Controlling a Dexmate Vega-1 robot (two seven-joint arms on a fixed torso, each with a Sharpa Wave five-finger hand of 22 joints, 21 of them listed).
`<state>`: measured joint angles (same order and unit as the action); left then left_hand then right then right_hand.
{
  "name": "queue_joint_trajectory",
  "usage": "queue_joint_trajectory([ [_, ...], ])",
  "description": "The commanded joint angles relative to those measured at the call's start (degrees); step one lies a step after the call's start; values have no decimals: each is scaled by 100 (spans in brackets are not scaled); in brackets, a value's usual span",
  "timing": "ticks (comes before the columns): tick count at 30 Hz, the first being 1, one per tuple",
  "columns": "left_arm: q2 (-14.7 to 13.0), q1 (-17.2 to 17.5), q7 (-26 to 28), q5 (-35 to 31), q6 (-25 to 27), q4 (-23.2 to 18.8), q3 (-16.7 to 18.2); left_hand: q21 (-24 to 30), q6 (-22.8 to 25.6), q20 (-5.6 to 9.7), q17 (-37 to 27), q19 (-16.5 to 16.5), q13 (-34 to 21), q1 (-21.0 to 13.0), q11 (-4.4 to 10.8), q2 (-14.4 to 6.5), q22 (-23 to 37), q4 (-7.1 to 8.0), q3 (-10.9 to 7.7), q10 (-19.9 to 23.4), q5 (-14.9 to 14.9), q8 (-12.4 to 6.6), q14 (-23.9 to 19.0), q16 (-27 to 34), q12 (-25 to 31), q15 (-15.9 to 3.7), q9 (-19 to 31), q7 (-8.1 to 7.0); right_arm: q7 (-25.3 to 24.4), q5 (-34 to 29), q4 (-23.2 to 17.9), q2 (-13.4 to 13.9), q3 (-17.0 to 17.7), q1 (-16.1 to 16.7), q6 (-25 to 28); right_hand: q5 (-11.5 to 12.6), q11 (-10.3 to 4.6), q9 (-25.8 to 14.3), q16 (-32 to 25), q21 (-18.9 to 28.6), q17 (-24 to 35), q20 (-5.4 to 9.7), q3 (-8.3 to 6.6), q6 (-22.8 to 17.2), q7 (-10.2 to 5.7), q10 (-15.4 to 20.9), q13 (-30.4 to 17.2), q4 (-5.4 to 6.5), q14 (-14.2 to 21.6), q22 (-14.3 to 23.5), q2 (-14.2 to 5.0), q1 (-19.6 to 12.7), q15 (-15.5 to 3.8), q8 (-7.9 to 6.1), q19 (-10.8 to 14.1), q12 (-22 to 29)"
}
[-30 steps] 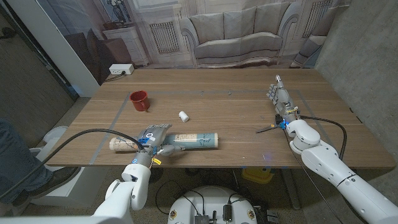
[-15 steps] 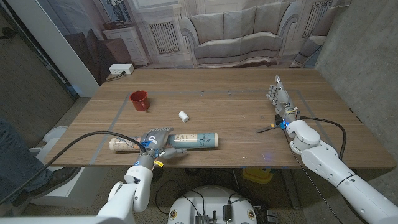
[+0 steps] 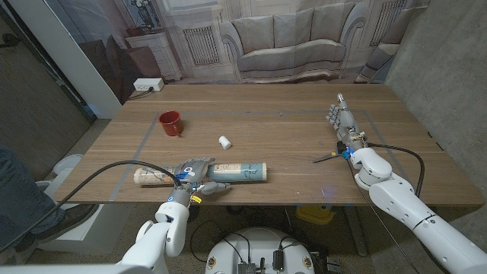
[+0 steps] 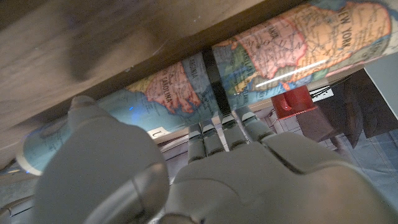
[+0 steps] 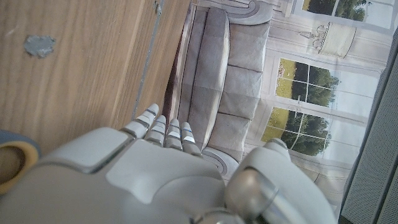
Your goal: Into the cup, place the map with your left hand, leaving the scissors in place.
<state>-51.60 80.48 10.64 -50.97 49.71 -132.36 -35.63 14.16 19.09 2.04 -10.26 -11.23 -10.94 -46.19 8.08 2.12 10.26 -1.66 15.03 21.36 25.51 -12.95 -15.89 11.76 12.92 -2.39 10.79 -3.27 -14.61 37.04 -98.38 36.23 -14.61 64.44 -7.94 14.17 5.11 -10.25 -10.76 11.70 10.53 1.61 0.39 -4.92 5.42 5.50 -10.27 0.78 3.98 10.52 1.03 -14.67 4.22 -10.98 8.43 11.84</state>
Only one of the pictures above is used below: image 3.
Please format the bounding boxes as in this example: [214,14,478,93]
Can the black scissors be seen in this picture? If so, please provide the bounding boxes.
[312,150,343,164]

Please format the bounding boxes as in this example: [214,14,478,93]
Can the white table leg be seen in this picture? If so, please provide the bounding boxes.
[344,205,369,258]

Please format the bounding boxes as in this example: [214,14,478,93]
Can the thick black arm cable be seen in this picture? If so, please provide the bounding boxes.
[365,142,426,199]
[0,159,183,254]

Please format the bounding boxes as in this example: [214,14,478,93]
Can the black power strip cable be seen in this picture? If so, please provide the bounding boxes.
[127,87,155,102]

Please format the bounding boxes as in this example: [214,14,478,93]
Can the red cup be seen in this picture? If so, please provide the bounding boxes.
[158,110,184,137]

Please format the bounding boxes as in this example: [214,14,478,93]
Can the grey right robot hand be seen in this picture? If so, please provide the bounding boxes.
[325,93,368,155]

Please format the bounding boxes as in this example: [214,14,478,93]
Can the white power strip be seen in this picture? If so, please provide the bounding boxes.
[132,78,165,92]

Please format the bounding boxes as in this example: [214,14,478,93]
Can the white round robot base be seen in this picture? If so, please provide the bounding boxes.
[205,227,316,274]

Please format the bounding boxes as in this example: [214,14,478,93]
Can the black floor cable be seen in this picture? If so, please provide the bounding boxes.
[189,219,252,264]

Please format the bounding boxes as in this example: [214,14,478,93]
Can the printed living room backdrop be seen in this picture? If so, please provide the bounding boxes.
[43,0,431,106]

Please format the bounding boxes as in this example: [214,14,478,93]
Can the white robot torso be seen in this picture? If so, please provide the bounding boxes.
[0,263,155,274]

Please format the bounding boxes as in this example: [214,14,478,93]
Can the black power adapter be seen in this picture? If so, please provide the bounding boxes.
[272,249,285,272]

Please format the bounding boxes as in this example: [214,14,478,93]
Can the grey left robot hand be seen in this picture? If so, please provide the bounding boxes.
[167,156,232,209]

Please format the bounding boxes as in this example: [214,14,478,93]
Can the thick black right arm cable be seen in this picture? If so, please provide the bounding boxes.
[365,142,426,199]

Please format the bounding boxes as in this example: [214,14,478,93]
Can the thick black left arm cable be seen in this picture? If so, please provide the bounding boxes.
[0,159,183,254]

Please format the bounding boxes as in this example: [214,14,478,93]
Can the yellow box under table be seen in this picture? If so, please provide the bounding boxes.
[295,203,338,225]

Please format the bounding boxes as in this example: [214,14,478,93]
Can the paper map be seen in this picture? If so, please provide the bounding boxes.
[132,162,268,188]

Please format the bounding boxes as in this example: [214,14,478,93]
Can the person in blue jeans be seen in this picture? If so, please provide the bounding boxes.
[0,146,98,252]

